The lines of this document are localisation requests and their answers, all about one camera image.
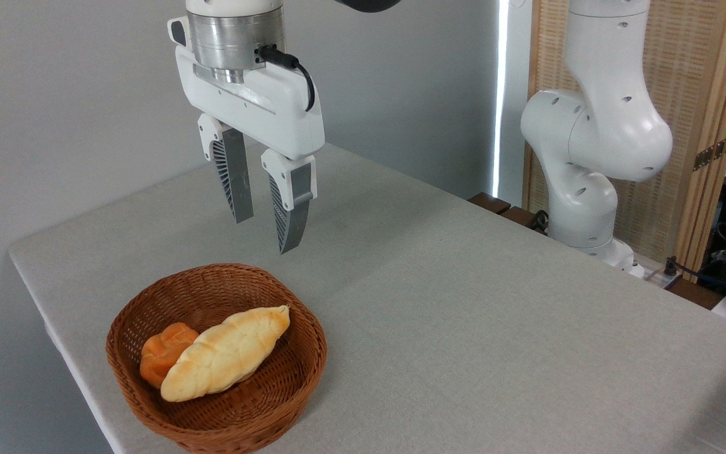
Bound dark brown wooden slat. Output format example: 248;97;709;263
664;277;724;310
468;192;512;216
501;206;548;236

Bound rattan screen with wood frame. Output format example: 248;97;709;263
529;0;726;273

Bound round orange bread roll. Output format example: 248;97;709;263
139;322;200;389

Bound black metal screen hinge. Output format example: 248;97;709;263
693;134;726;172

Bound long braided golden bread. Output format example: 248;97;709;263
160;305;291;403

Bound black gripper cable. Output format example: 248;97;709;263
257;44;317;114

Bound grey fabric table cover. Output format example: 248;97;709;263
8;142;726;454

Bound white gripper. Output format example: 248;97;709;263
168;17;326;255

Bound brown woven wicker basket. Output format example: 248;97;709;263
106;263;328;454

